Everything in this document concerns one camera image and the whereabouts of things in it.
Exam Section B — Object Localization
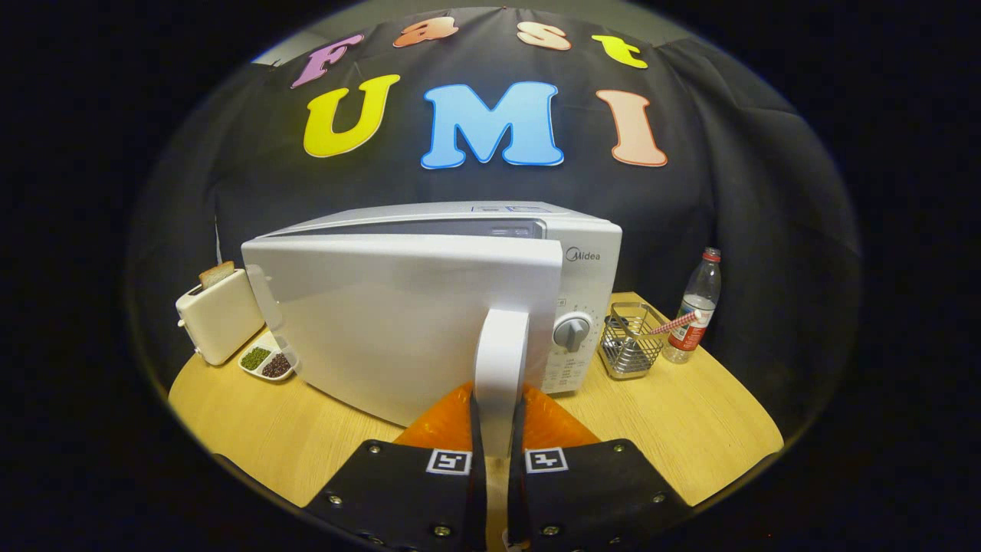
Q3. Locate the white divided bean dish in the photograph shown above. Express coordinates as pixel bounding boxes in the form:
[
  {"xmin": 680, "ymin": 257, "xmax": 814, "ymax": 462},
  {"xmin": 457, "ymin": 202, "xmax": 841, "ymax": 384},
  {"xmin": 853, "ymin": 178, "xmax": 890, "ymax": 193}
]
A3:
[{"xmin": 238, "ymin": 333, "xmax": 298, "ymax": 382}]

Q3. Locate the white toaster oven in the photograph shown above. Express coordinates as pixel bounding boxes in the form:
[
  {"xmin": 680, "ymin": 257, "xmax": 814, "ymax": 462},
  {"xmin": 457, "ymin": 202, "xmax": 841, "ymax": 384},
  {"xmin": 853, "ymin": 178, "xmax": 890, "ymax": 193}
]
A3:
[{"xmin": 241, "ymin": 201, "xmax": 623, "ymax": 458}]

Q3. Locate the clear plastic water bottle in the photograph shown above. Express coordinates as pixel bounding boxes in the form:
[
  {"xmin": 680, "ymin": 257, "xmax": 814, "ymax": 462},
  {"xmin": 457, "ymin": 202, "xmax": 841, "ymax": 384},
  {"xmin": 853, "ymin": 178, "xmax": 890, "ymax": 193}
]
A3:
[{"xmin": 664, "ymin": 247, "xmax": 723, "ymax": 363}]

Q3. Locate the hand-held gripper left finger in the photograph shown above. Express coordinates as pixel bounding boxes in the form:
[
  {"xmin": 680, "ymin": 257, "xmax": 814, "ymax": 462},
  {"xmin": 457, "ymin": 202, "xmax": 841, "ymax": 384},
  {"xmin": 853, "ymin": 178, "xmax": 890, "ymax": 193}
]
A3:
[{"xmin": 303, "ymin": 382, "xmax": 488, "ymax": 552}]

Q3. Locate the metal wire basket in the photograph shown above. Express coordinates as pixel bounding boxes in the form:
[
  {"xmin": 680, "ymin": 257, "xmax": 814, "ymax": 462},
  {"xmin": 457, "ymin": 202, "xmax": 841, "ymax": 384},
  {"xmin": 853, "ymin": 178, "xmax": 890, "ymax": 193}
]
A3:
[{"xmin": 598, "ymin": 302, "xmax": 669, "ymax": 380}]

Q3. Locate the cream bread toaster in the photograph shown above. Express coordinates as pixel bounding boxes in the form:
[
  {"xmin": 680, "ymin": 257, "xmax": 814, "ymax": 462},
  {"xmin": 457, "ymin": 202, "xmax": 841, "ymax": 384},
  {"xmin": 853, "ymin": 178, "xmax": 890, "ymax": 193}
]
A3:
[{"xmin": 176, "ymin": 268, "xmax": 265, "ymax": 366}]

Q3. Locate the toast bread slice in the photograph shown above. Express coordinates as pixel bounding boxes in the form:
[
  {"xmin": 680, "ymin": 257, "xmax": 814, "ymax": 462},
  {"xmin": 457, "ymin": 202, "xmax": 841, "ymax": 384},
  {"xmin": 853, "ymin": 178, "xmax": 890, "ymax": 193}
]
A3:
[{"xmin": 198, "ymin": 261, "xmax": 236, "ymax": 290}]

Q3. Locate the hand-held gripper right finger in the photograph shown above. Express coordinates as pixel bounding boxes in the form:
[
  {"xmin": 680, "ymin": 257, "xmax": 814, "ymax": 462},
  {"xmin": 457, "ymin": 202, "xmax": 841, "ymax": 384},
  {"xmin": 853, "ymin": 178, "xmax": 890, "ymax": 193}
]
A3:
[{"xmin": 506, "ymin": 383, "xmax": 691, "ymax": 552}]

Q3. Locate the red white striped straw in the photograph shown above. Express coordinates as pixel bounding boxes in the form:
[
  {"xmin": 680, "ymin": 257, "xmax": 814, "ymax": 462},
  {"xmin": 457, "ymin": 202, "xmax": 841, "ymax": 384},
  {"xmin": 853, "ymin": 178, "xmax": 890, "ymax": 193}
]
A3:
[{"xmin": 646, "ymin": 310, "xmax": 702, "ymax": 337}]

